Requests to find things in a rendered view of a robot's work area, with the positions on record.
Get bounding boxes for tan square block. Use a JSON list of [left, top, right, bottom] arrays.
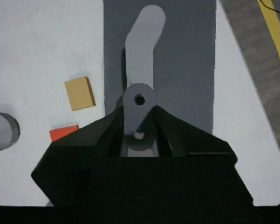
[[64, 77, 96, 111]]

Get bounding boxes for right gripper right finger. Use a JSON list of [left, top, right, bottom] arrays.
[[155, 105, 238, 166]]

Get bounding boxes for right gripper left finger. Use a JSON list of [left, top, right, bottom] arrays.
[[41, 105, 124, 158]]

